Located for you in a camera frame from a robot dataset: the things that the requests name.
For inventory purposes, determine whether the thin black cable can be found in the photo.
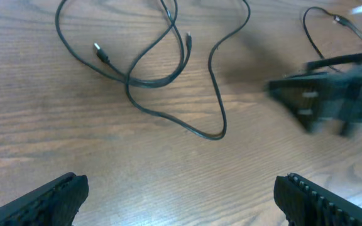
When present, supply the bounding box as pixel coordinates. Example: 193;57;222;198
54;0;251;141

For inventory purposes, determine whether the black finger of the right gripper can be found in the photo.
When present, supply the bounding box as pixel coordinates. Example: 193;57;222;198
305;53;362;71
266;73;332;133

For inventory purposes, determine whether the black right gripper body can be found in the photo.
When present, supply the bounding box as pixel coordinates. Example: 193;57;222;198
322;69;362;137

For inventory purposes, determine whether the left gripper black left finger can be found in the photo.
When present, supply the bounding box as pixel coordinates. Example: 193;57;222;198
0;172;89;226

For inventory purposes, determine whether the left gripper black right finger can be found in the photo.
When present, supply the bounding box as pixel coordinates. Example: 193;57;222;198
273;173;362;226

